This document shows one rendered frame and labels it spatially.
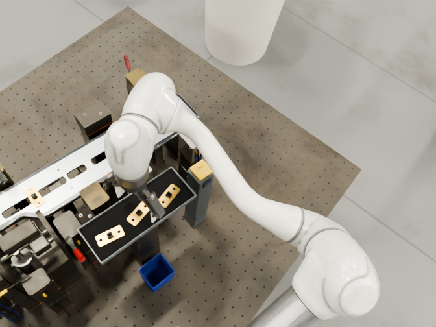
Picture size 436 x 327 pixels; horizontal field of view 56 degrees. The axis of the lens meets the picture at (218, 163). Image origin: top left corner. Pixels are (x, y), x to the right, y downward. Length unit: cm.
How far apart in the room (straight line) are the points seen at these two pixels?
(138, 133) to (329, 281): 53
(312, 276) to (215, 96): 139
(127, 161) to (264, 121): 129
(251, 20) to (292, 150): 117
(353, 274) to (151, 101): 61
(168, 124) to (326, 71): 253
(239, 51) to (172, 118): 218
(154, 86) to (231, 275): 98
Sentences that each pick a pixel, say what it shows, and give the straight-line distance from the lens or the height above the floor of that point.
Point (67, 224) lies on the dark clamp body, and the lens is 148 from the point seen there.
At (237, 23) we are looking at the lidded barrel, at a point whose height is 44.
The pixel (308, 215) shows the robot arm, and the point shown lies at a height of 143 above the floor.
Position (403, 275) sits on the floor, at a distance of 286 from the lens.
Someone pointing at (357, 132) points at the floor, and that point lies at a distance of 320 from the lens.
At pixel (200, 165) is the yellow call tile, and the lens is 144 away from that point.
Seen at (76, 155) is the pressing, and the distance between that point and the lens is 168.
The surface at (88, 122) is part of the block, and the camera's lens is 172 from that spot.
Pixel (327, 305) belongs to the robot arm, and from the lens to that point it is 101.
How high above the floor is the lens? 242
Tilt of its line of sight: 61 degrees down
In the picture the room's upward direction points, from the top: 12 degrees clockwise
